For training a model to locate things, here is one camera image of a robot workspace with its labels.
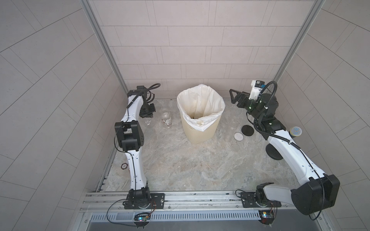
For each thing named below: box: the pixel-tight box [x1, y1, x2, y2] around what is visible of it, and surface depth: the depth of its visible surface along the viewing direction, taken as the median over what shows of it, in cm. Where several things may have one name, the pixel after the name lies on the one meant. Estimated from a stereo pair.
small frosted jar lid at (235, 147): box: [230, 143, 240, 153], surface depth 92 cm
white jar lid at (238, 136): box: [233, 132, 245, 142], surface depth 96 cm
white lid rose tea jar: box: [159, 107, 173, 129], surface depth 93 cm
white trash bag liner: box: [176, 84, 226, 132], surface depth 86 cm
